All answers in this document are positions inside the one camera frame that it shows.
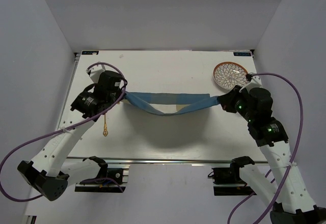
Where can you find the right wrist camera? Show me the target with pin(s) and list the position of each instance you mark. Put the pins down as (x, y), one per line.
(254, 81)

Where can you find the blue and tan placemat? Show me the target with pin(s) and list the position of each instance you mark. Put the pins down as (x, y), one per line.
(167, 104)

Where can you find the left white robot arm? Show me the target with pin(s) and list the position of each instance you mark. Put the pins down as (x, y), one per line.
(46, 172)

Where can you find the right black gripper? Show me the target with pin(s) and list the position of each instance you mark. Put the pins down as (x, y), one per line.
(227, 100)

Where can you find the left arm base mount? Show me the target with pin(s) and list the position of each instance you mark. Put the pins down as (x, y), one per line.
(115, 181)

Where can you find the right blue table label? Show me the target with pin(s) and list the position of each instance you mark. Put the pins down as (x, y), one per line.
(242, 54)

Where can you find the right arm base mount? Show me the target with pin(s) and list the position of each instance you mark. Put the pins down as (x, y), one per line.
(225, 184)

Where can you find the blue table label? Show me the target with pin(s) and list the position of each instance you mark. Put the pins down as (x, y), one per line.
(242, 54)
(89, 52)

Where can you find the left blue table label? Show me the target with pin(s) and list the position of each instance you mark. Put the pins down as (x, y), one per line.
(89, 52)

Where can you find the patterned ceramic plate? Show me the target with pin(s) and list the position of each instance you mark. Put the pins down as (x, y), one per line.
(227, 75)

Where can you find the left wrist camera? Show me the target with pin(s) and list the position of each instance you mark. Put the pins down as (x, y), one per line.
(95, 72)

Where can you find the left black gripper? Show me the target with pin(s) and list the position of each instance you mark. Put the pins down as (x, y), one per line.
(118, 91)

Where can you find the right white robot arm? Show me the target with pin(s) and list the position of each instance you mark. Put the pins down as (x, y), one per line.
(288, 200)

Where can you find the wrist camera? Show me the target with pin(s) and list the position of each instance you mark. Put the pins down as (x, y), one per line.
(95, 72)
(254, 81)

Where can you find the gold fork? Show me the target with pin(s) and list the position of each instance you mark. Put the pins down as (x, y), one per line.
(105, 130)

